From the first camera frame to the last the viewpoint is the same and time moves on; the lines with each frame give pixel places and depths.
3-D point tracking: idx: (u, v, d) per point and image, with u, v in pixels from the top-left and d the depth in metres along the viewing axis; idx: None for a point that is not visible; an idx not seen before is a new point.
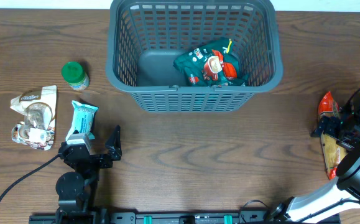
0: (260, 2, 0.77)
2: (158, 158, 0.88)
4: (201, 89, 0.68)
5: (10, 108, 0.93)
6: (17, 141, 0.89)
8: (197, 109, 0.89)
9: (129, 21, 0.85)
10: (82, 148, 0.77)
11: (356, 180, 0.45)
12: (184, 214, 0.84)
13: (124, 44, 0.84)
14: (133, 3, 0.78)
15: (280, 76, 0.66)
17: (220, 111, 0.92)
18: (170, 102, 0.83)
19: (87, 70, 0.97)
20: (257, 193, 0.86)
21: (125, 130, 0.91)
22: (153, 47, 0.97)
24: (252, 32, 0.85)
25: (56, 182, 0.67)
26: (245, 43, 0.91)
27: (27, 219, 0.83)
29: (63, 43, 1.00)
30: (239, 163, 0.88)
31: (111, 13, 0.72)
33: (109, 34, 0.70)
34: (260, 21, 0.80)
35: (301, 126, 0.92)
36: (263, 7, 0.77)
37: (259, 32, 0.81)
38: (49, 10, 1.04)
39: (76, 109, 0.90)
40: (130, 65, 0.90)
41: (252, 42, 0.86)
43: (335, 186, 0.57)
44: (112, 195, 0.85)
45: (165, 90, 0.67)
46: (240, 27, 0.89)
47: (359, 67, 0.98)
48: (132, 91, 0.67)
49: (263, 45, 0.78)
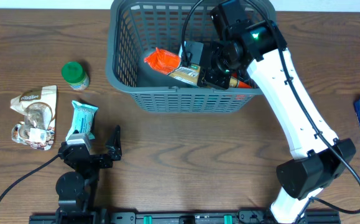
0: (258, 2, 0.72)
2: (158, 158, 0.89)
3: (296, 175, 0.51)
4: (199, 91, 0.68)
5: (10, 108, 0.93)
6: (17, 141, 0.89)
8: (196, 109, 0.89)
9: (130, 21, 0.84)
10: (82, 147, 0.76)
11: (293, 168, 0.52)
12: (183, 214, 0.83)
13: (124, 45, 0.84)
14: (134, 4, 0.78)
15: None
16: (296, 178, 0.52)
17: (220, 111, 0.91)
18: (170, 102, 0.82)
19: (87, 70, 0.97)
20: (257, 193, 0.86)
21: (125, 130, 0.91)
22: (153, 47, 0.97)
24: None
25: (56, 183, 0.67)
26: None
27: (27, 219, 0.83)
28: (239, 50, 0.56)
29: (63, 43, 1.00)
30: (239, 163, 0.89)
31: (111, 14, 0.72)
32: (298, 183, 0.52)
33: (109, 35, 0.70)
34: None
35: None
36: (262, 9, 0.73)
37: None
38: (48, 10, 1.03)
39: (77, 109, 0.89)
40: (130, 64, 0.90)
41: None
43: (291, 210, 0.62)
44: (112, 195, 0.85)
45: (165, 91, 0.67)
46: None
47: (359, 68, 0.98)
48: (132, 92, 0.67)
49: None
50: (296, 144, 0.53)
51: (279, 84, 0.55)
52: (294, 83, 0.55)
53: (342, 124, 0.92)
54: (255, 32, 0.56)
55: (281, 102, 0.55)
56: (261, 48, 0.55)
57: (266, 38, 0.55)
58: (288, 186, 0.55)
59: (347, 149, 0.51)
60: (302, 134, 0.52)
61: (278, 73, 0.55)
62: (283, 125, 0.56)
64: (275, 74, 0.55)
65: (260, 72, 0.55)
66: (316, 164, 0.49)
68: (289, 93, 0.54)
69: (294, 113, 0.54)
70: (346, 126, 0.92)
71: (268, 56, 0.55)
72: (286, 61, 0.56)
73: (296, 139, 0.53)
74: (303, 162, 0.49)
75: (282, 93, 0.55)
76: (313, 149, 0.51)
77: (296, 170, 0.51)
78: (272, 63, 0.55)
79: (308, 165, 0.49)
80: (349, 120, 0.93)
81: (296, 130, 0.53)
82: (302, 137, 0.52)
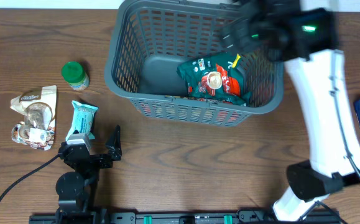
0: None
2: (158, 158, 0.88)
3: (313, 187, 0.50)
4: (196, 103, 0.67)
5: (10, 108, 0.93)
6: (17, 141, 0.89)
8: (194, 120, 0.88)
9: (137, 24, 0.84)
10: (82, 148, 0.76)
11: (311, 181, 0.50)
12: (183, 214, 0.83)
13: (129, 47, 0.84)
14: (142, 7, 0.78)
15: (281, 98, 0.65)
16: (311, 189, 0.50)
17: (219, 124, 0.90)
18: (167, 110, 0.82)
19: (87, 70, 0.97)
20: (257, 193, 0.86)
21: (125, 130, 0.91)
22: (160, 52, 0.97)
24: None
25: (56, 182, 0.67)
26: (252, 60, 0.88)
27: (27, 219, 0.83)
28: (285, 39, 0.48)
29: (63, 43, 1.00)
30: (239, 163, 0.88)
31: (118, 17, 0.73)
32: (311, 193, 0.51)
33: (113, 37, 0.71)
34: None
35: (301, 126, 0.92)
36: None
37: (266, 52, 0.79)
38: (48, 10, 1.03)
39: (77, 109, 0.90)
40: (134, 68, 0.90)
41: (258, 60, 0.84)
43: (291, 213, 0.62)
44: (112, 195, 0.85)
45: (160, 99, 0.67)
46: None
47: (359, 68, 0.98)
48: (131, 98, 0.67)
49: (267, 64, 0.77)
50: (322, 157, 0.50)
51: (323, 93, 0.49)
52: (339, 95, 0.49)
53: None
54: (309, 24, 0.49)
55: (319, 112, 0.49)
56: (313, 46, 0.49)
57: (321, 35, 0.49)
58: (300, 191, 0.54)
59: None
60: (333, 147, 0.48)
61: (324, 81, 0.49)
62: (312, 135, 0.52)
64: (320, 80, 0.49)
65: (305, 74, 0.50)
66: (336, 185, 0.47)
68: (331, 104, 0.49)
69: (330, 126, 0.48)
70: None
71: (316, 60, 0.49)
72: (336, 68, 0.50)
73: (324, 154, 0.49)
74: (325, 182, 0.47)
75: (323, 102, 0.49)
76: (337, 168, 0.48)
77: (313, 183, 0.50)
78: (319, 68, 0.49)
79: (330, 186, 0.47)
80: None
81: (324, 142, 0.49)
82: (331, 153, 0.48)
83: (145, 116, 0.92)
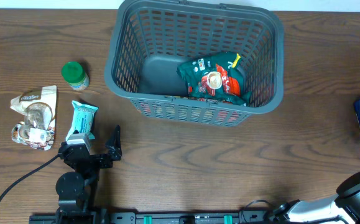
0: (270, 21, 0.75)
2: (158, 158, 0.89)
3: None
4: (196, 103, 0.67)
5: (10, 108, 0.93)
6: (17, 141, 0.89)
8: (194, 120, 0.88)
9: (137, 24, 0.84)
10: (82, 148, 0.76)
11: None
12: (183, 214, 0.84)
13: (129, 48, 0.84)
14: (142, 7, 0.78)
15: (280, 97, 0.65)
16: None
17: (219, 124, 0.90)
18: (167, 110, 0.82)
19: (87, 70, 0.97)
20: (257, 193, 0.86)
21: (125, 130, 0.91)
22: (160, 53, 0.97)
24: (260, 51, 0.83)
25: (56, 183, 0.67)
26: (252, 60, 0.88)
27: (27, 219, 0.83)
28: None
29: (63, 43, 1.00)
30: (239, 163, 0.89)
31: (118, 16, 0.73)
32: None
33: (113, 37, 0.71)
34: (269, 40, 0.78)
35: (301, 126, 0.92)
36: (272, 26, 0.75)
37: (266, 51, 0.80)
38: (48, 10, 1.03)
39: (76, 109, 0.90)
40: (134, 68, 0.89)
41: (258, 60, 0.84)
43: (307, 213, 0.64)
44: (112, 195, 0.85)
45: (160, 99, 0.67)
46: (249, 43, 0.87)
47: (358, 68, 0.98)
48: (130, 97, 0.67)
49: (268, 64, 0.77)
50: None
51: None
52: None
53: (342, 124, 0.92)
54: None
55: None
56: None
57: None
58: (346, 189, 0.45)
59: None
60: None
61: None
62: None
64: None
65: None
66: None
68: None
69: None
70: (346, 126, 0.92)
71: None
72: None
73: None
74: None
75: None
76: None
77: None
78: None
79: None
80: (349, 120, 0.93)
81: None
82: None
83: (146, 116, 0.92)
